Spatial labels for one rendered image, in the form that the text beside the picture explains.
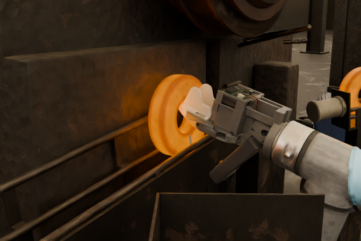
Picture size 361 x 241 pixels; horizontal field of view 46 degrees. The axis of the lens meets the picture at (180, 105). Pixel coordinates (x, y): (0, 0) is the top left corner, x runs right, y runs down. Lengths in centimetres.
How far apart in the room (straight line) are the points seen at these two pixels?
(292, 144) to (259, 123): 7
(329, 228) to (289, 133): 15
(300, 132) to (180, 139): 22
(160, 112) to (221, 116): 10
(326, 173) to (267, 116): 12
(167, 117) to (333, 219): 31
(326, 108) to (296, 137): 55
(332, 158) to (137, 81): 35
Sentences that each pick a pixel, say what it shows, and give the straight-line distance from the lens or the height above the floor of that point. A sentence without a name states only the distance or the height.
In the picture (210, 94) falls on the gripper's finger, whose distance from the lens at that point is 76.
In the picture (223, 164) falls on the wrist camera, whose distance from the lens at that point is 73.
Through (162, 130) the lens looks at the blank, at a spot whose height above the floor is 74.
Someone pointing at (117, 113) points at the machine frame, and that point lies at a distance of 73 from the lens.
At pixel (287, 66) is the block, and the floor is 80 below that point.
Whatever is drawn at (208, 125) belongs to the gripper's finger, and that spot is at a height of 75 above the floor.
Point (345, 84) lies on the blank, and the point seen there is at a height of 74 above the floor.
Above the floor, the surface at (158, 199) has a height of 72.
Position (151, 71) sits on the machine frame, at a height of 83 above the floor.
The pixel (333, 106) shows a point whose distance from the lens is 121.
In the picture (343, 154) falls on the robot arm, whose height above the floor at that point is 74.
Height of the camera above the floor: 94
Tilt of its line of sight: 13 degrees down
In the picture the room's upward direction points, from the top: straight up
